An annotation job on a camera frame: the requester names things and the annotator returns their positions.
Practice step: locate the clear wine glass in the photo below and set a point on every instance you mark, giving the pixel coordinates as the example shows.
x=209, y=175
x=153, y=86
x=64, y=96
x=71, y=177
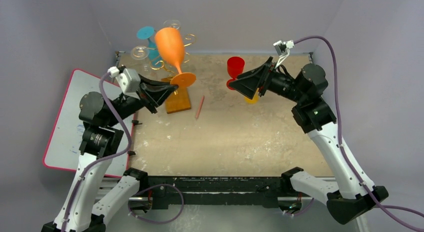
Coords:
x=141, y=60
x=172, y=23

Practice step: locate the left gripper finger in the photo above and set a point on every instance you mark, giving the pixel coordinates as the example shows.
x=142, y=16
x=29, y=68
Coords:
x=152, y=99
x=154, y=85

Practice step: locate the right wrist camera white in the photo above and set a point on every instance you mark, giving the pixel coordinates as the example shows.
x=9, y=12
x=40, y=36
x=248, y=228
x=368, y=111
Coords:
x=283, y=50

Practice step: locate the orange plastic wine glass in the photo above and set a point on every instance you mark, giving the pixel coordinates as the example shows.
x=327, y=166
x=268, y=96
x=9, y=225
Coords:
x=170, y=46

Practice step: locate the blue plastic wine glass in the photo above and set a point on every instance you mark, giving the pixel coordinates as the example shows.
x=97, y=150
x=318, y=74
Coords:
x=146, y=33

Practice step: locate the yellow plastic wine glass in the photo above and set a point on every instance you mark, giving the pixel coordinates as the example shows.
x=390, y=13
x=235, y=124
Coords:
x=254, y=99

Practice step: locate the red plastic wine glass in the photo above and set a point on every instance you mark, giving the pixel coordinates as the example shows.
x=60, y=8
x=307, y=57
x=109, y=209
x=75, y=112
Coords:
x=235, y=66

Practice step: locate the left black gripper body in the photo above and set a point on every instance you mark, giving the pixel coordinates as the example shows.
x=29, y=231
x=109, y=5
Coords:
x=126, y=105

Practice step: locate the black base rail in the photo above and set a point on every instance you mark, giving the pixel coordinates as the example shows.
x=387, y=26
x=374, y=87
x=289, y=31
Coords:
x=270, y=192

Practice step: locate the wooden rack base board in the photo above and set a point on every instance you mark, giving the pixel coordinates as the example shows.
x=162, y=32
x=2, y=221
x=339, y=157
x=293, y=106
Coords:
x=178, y=101

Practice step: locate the gold wire wine glass rack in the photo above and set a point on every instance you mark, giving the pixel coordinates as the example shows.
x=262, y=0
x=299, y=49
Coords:
x=188, y=40

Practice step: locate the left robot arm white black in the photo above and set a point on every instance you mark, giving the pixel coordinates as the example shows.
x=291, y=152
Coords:
x=92, y=133

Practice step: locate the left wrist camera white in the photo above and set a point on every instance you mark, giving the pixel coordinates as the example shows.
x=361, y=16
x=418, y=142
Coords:
x=127, y=78

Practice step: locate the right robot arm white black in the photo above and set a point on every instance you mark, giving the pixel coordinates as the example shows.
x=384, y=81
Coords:
x=353, y=193

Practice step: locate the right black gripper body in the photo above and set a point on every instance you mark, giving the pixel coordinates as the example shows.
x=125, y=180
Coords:
x=265, y=81

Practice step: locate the small black clip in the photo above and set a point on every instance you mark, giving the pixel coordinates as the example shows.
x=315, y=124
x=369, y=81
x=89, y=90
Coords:
x=131, y=153
x=136, y=122

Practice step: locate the whiteboard with pink frame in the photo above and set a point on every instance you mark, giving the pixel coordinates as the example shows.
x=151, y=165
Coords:
x=62, y=151

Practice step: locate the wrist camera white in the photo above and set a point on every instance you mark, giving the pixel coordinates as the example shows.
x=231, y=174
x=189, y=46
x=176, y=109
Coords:
x=283, y=50
x=127, y=78

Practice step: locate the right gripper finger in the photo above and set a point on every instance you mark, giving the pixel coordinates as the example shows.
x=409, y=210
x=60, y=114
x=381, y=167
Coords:
x=258, y=73
x=248, y=86

